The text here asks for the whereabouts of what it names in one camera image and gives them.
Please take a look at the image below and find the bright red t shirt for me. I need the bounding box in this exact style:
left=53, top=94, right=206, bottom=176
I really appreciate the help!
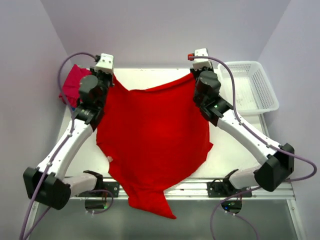
left=96, top=73, right=213, bottom=219

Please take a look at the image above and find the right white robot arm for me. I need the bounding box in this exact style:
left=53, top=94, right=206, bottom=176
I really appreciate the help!
left=190, top=64, right=295, bottom=196

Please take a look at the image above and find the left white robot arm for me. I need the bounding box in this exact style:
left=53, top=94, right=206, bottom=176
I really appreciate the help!
left=23, top=65, right=114, bottom=210

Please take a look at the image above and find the folded magenta t shirt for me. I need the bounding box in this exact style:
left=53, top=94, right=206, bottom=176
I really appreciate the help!
left=62, top=64, right=91, bottom=108

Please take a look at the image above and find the white plastic basket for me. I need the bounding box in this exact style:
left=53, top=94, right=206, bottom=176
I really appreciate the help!
left=225, top=60, right=279, bottom=116

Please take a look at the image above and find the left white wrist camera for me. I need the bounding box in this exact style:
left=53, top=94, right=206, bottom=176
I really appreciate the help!
left=94, top=53, right=114, bottom=74

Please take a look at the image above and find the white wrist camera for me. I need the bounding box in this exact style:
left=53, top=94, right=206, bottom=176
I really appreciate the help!
left=187, top=48, right=212, bottom=70
left=94, top=53, right=114, bottom=74

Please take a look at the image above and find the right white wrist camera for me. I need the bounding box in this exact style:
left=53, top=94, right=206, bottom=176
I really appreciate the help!
left=187, top=48, right=212, bottom=70

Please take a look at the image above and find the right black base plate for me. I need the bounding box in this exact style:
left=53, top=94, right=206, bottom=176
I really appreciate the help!
left=206, top=179, right=252, bottom=198

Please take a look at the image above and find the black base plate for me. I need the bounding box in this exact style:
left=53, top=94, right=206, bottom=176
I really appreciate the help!
left=103, top=181, right=120, bottom=198
left=206, top=179, right=252, bottom=198

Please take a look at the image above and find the aluminium mounting rail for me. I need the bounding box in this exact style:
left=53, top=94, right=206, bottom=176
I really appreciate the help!
left=67, top=177, right=296, bottom=201

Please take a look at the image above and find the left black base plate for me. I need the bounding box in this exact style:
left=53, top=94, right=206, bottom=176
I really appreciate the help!
left=103, top=181, right=120, bottom=198

